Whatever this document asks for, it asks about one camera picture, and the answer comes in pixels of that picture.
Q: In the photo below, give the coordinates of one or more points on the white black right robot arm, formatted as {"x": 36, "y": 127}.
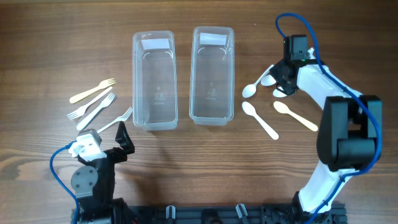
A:
{"x": 347, "y": 140}

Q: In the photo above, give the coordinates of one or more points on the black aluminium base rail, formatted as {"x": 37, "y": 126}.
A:
{"x": 284, "y": 213}

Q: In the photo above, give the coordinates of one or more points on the thin white spoon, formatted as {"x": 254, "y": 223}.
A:
{"x": 279, "y": 92}
{"x": 268, "y": 80}
{"x": 250, "y": 89}

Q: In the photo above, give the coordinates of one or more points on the yellow plastic spoon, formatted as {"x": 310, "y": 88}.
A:
{"x": 284, "y": 109}

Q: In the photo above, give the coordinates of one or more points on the thin white plastic fork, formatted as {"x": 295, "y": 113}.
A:
{"x": 82, "y": 110}

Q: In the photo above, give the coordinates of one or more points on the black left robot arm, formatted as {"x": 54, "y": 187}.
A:
{"x": 94, "y": 182}

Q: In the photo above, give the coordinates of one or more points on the clear white plastic fork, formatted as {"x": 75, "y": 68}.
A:
{"x": 124, "y": 117}

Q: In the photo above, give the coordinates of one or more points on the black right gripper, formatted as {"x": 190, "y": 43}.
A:
{"x": 274, "y": 71}

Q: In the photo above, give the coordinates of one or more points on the thick white plastic spoon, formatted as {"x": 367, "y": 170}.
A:
{"x": 251, "y": 111}

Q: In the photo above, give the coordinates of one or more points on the thick white plastic fork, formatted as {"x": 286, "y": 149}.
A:
{"x": 105, "y": 103}

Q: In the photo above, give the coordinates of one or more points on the clear plastic container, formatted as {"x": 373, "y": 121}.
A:
{"x": 154, "y": 81}
{"x": 212, "y": 76}

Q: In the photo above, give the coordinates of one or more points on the left clear plastic container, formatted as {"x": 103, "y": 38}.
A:
{"x": 154, "y": 81}

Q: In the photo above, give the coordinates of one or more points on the right clear plastic container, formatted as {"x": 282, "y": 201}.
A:
{"x": 212, "y": 76}

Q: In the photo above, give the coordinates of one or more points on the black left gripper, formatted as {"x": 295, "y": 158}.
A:
{"x": 122, "y": 139}

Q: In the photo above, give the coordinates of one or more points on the yellow plastic fork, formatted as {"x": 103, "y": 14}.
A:
{"x": 102, "y": 85}

